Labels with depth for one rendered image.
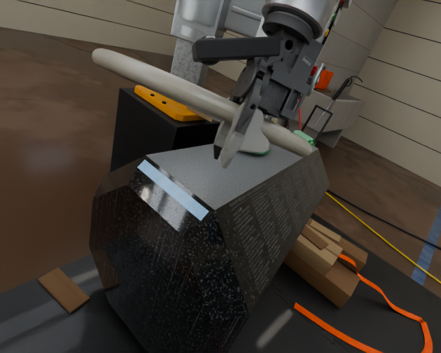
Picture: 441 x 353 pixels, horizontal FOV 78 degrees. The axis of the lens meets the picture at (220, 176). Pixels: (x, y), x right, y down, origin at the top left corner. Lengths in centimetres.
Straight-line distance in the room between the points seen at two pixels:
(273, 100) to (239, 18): 140
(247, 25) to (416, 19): 465
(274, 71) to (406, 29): 579
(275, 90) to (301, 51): 6
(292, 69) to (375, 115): 568
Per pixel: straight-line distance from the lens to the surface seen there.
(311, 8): 41
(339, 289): 199
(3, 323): 157
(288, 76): 40
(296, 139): 47
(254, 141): 38
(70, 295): 158
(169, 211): 88
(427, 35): 607
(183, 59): 183
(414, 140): 598
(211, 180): 97
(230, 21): 178
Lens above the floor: 133
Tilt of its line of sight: 29 degrees down
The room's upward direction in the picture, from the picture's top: 20 degrees clockwise
